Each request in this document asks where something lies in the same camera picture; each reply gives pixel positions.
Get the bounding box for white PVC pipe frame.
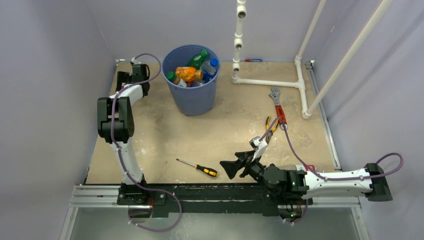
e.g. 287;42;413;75
231;0;392;120

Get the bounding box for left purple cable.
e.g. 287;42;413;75
109;53;163;193

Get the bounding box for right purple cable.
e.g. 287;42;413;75
259;116;405;182

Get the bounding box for red handled adjustable wrench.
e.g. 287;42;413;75
269;87;287;130

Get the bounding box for yellow handled pliers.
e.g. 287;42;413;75
265;115;279;144

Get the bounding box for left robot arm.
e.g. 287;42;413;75
96;63;150;205

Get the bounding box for red blue screwdriver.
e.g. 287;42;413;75
242;58;263;63

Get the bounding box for red cap clear bottle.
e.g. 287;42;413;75
281;164;316;171

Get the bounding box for orange juice bottle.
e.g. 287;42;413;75
175;66;204;82

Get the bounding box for black yellow screwdriver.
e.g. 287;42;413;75
176;158;218;177

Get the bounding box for green plastic bottle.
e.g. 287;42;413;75
186;49;209;70

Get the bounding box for blue plastic bin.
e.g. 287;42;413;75
160;44;221;117

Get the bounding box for small Pepsi bottle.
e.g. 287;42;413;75
200;58;219;83

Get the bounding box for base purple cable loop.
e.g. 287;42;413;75
127;188;184;233

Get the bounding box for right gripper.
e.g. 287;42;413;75
220;149;274;194

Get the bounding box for green cap tea bottle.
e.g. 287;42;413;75
165;71;187;88

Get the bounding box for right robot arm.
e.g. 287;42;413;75
219;150;393;204

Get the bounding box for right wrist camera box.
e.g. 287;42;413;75
249;136;268;162

